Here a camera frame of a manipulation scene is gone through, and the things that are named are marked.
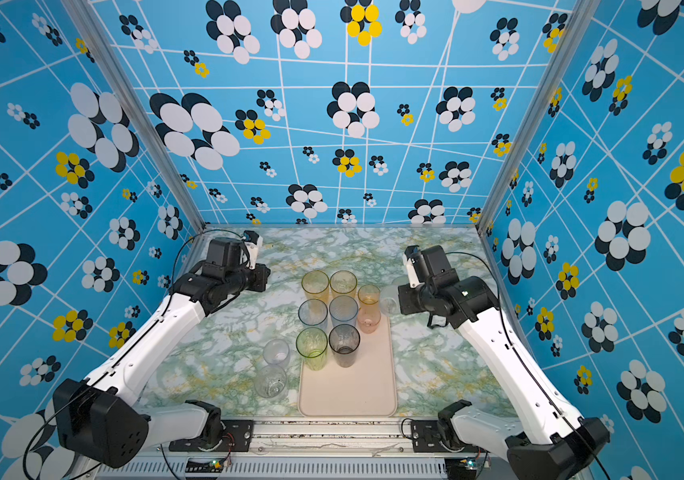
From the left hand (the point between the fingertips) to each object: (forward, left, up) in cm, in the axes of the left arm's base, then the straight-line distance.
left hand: (268, 268), depth 81 cm
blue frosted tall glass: (-6, -21, -12) cm, 25 cm away
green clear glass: (-16, -12, -14) cm, 24 cm away
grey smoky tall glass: (-18, -21, -7) cm, 28 cm away
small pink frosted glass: (-5, -29, -19) cm, 34 cm away
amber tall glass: (+3, -11, -13) cm, 18 cm away
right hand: (-9, -38, +2) cm, 39 cm away
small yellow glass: (+1, -29, -17) cm, 33 cm away
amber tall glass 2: (+2, -20, -11) cm, 23 cm away
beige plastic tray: (-25, -27, -20) cm, 43 cm away
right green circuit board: (-43, -49, -21) cm, 69 cm away
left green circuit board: (-43, +9, -21) cm, 49 cm away
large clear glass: (-24, -1, -21) cm, 32 cm away
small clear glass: (-16, -1, -20) cm, 25 cm away
